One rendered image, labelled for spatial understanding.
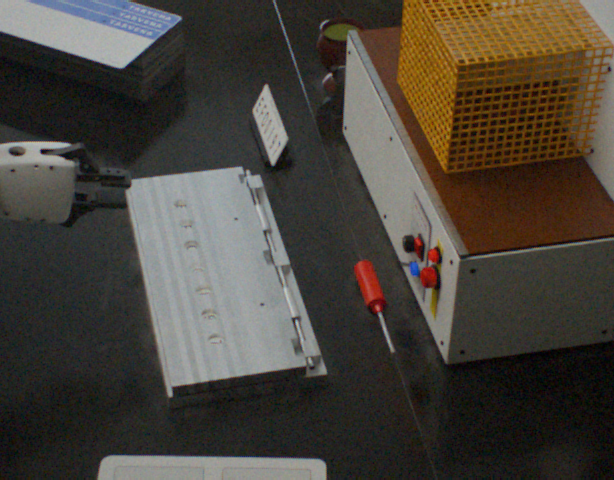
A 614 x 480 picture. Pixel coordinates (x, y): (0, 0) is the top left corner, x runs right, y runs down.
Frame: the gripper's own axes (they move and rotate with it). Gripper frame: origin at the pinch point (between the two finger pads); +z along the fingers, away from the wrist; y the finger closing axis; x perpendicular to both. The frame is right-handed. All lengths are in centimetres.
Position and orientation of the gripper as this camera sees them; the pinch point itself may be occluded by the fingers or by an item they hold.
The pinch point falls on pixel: (112, 188)
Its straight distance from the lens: 172.3
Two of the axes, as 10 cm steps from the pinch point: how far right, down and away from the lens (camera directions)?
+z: 9.4, 0.5, 3.3
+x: 2.3, 6.2, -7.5
